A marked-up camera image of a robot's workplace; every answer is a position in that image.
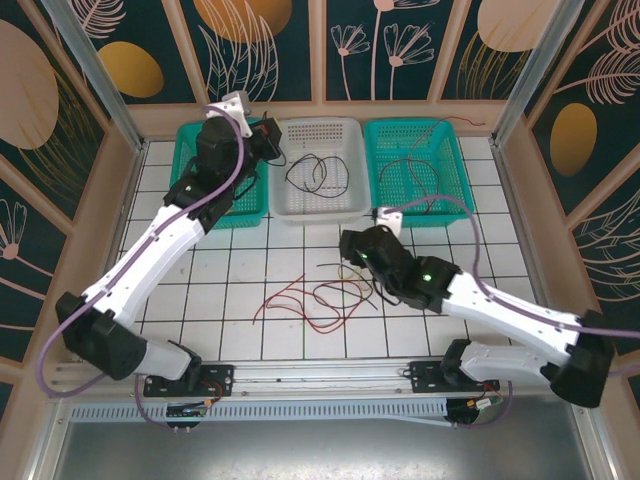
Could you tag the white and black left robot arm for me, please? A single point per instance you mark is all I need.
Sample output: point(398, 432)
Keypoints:
point(150, 250)

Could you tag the teal plastic basket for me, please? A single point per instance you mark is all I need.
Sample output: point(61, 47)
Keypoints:
point(250, 220)
point(440, 218)

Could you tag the white plastic basket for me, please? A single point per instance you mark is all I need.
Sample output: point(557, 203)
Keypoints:
point(320, 217)

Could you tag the small controller board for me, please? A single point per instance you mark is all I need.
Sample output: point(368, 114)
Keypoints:
point(187, 412)
point(489, 403)

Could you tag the grey metal sheet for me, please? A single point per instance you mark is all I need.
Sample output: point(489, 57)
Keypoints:
point(320, 450)

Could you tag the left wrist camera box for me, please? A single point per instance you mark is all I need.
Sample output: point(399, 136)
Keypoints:
point(232, 105)

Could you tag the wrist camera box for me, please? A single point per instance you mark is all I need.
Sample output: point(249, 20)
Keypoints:
point(232, 105)
point(390, 217)

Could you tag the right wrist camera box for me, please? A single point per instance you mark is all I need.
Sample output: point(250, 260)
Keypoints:
point(390, 217)

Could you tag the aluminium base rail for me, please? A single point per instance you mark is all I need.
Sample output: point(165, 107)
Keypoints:
point(320, 372)

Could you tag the aluminium corner post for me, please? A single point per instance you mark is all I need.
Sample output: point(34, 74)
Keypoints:
point(532, 75)
point(104, 85)

